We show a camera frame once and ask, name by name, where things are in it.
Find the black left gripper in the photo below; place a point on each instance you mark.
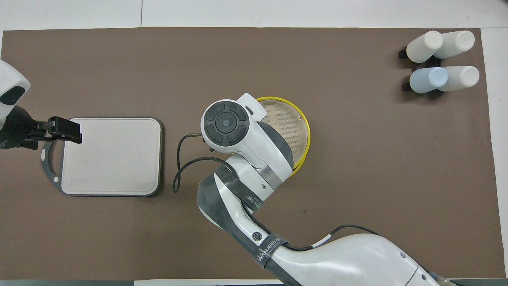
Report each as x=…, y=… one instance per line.
x=20, y=131

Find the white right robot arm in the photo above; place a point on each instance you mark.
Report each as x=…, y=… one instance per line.
x=357, y=258

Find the yellow round bamboo steamer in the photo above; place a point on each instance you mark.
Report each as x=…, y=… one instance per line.
x=289, y=123

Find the brown table mat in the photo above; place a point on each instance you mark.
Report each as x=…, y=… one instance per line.
x=357, y=159

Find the black cup rack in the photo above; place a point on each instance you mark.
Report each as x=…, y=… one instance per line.
x=403, y=53

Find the light blue plastic cup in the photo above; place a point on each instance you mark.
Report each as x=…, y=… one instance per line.
x=428, y=80

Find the plain white plastic cup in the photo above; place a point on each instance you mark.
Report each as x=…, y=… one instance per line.
x=424, y=47

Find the white cup with blue rim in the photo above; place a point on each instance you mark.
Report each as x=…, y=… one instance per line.
x=462, y=78
x=458, y=43

